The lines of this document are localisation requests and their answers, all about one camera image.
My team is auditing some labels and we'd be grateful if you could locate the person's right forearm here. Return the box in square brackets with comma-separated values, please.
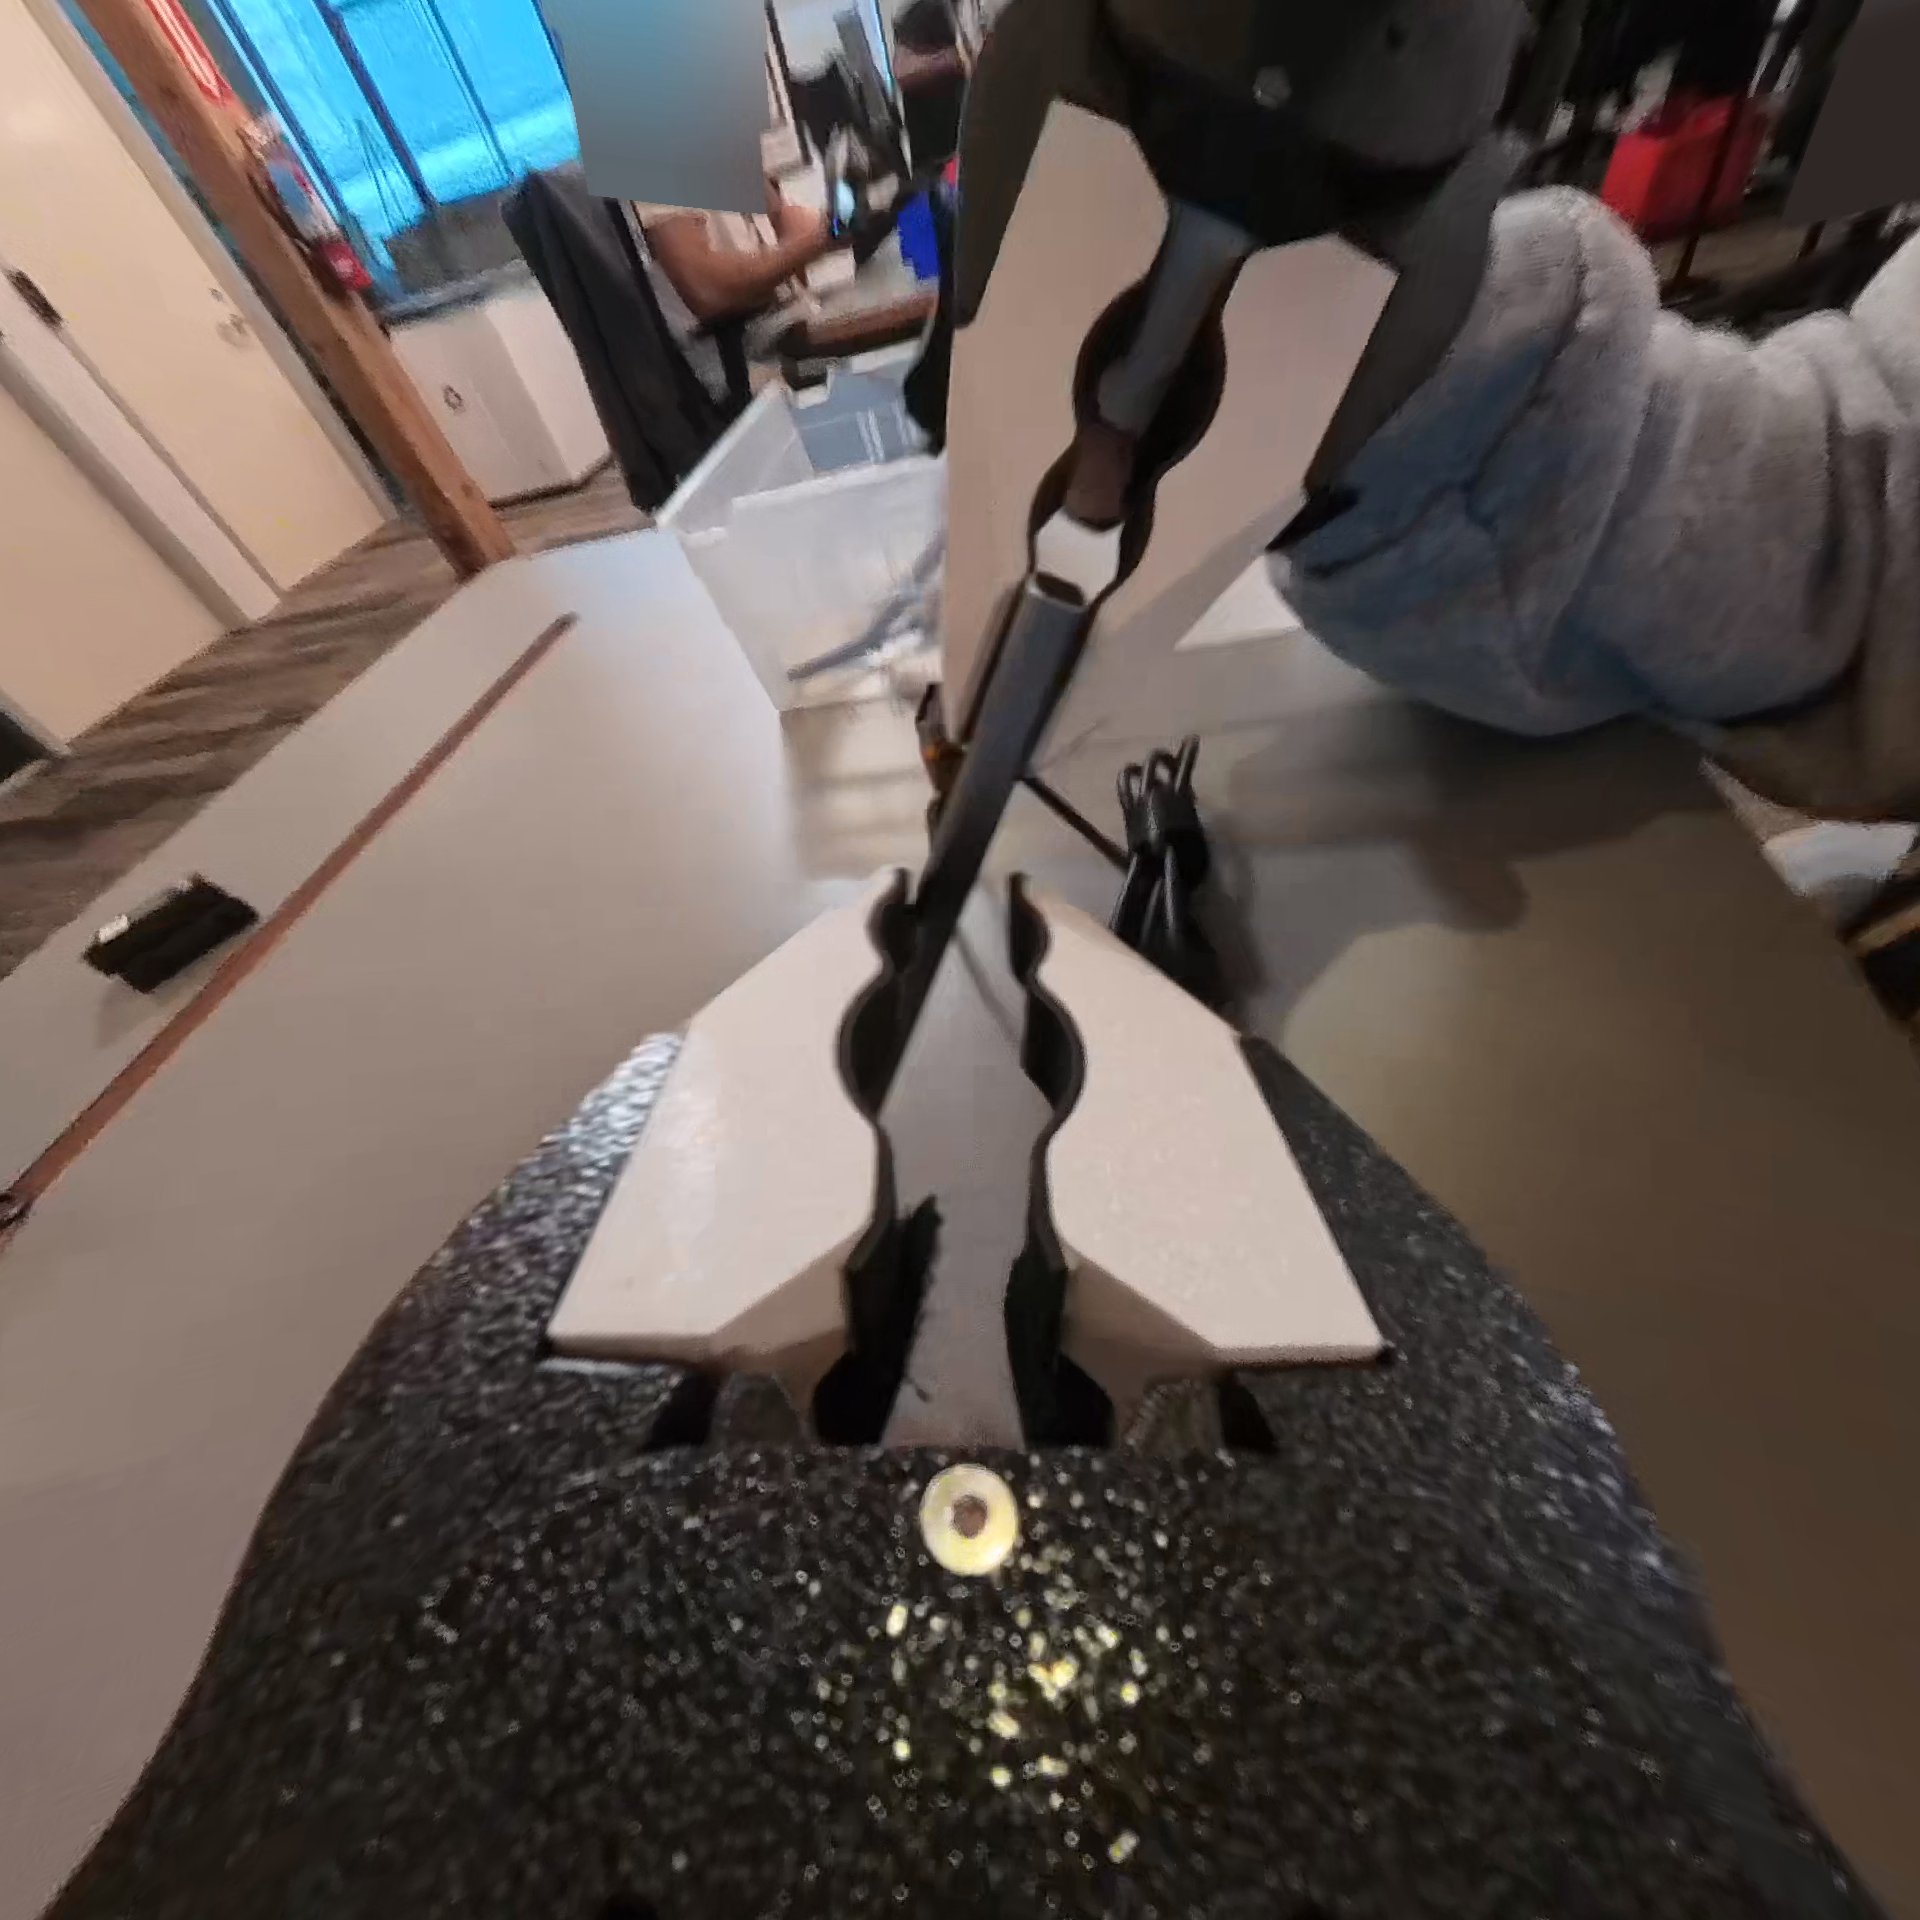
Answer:
[1270, 188, 1920, 826]

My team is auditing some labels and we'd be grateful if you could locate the black coiled cable bundle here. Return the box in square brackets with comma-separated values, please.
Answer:
[1114, 738, 1225, 1003]

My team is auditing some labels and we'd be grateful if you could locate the cream door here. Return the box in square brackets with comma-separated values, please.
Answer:
[0, 329, 280, 752]
[0, 0, 393, 595]

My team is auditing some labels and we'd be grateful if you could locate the red bag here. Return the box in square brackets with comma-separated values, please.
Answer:
[1600, 88, 1776, 240]

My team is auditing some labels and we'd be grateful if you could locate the wooden post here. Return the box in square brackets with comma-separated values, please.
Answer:
[72, 0, 520, 578]

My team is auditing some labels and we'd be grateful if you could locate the white waste cabinet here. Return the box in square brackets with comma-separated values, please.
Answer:
[387, 281, 616, 508]

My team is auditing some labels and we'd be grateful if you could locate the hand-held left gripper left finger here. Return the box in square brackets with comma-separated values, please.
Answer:
[544, 866, 939, 1426]

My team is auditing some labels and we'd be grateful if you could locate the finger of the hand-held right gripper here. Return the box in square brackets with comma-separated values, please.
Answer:
[1024, 238, 1409, 773]
[939, 98, 1202, 710]

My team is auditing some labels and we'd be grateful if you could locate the slim dark grey usb hub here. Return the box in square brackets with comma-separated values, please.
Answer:
[878, 576, 1098, 1113]

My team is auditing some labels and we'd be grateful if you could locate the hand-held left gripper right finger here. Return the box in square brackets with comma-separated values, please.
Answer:
[1006, 873, 1387, 1419]

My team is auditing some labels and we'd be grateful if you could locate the large window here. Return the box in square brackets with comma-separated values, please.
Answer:
[210, 0, 585, 290]

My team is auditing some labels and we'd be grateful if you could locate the red arrow sign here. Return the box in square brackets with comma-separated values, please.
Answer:
[150, 0, 242, 109]

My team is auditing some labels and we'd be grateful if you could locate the clear plastic storage bin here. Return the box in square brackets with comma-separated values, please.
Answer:
[657, 374, 952, 713]

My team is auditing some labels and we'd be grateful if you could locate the red fire extinguisher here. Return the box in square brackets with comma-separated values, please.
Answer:
[244, 116, 376, 297]

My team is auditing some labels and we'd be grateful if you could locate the dark hanging jacket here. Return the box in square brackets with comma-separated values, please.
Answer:
[504, 166, 731, 514]

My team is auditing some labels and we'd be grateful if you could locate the small black battery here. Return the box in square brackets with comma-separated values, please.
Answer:
[82, 877, 260, 995]

